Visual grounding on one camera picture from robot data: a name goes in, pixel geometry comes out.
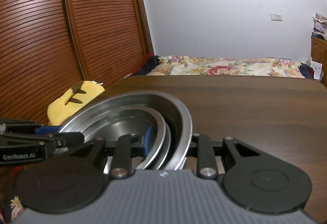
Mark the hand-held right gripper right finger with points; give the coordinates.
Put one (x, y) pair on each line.
(205, 148)

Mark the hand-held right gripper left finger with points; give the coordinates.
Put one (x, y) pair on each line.
(148, 141)

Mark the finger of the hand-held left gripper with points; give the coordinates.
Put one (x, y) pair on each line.
(47, 130)
(69, 139)

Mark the small steel bowl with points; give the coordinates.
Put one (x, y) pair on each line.
(120, 127)

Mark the large steel bowl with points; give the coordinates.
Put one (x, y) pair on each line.
(176, 114)

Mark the yellow plush toy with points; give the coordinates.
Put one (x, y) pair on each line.
(74, 104)

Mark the dark clothing pile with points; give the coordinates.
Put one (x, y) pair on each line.
(149, 64)

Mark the floral blanket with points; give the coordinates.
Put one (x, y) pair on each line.
(224, 67)

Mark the louvered wooden wardrobe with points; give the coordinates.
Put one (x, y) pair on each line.
(51, 30)

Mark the dark blue blanket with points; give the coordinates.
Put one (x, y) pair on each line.
(305, 70)

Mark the wooden cabinet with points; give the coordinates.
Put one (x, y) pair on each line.
(319, 55)

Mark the pile of folded cloth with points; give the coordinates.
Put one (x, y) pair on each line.
(320, 25)

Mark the wall socket strip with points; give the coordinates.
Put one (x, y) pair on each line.
(278, 56)

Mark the white wall switch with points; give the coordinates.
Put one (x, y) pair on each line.
(276, 16)

